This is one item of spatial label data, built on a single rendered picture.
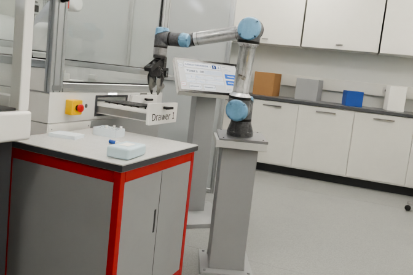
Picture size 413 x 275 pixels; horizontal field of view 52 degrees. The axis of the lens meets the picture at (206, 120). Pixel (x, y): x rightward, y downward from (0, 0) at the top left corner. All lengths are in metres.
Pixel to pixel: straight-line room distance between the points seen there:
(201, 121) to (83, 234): 1.69
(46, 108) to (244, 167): 1.07
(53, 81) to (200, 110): 1.38
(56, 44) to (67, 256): 0.93
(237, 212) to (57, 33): 1.32
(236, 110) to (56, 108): 0.89
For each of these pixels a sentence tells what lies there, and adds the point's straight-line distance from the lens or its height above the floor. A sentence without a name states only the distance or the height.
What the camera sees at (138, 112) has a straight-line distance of 2.16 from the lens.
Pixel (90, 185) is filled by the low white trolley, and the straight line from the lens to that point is 1.63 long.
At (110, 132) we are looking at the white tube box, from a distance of 2.02.
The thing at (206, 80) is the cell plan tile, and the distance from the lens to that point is 3.10.
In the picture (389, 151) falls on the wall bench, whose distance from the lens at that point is 5.04.
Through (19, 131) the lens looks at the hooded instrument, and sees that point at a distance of 1.62.
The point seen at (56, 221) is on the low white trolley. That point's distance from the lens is 1.77.
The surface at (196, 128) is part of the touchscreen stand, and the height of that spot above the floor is 0.69.
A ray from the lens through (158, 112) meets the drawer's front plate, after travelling 2.18.
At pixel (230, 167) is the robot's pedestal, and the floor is 0.61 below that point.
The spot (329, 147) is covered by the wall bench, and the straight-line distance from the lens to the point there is 5.02.
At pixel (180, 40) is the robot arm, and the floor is 1.27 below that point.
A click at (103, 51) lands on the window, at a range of 2.34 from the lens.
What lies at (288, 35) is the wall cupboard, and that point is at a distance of 5.39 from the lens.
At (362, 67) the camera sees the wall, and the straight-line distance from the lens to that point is 5.68.
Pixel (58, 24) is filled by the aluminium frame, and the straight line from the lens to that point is 2.07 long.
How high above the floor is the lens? 1.11
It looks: 7 degrees down
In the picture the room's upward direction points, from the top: 6 degrees clockwise
